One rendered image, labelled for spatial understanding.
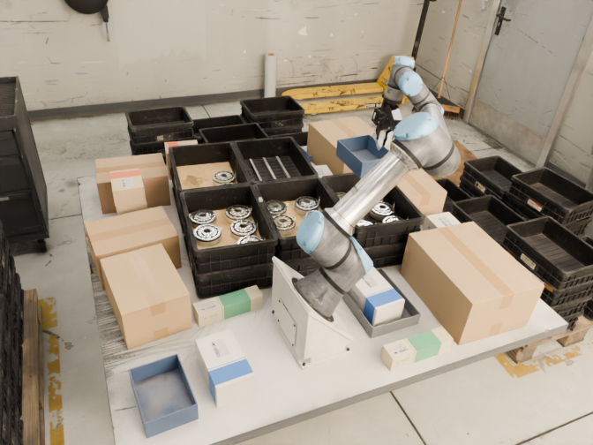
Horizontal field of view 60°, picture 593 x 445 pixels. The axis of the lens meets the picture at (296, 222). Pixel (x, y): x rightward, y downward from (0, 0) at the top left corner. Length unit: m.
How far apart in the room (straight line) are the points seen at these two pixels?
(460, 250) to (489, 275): 0.15
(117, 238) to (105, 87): 3.25
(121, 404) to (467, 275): 1.19
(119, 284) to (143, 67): 3.52
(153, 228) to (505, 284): 1.28
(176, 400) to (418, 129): 1.06
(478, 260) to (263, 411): 0.93
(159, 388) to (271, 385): 0.34
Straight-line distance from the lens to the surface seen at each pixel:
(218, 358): 1.62
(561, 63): 4.70
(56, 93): 5.13
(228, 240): 1.98
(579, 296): 2.85
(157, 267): 1.83
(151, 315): 1.72
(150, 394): 1.67
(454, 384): 2.73
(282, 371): 1.70
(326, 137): 2.63
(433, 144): 1.52
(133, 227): 2.04
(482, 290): 1.83
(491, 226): 3.17
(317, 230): 1.47
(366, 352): 1.79
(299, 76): 5.58
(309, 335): 1.60
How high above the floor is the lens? 2.03
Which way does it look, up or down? 35 degrees down
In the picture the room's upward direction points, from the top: 4 degrees clockwise
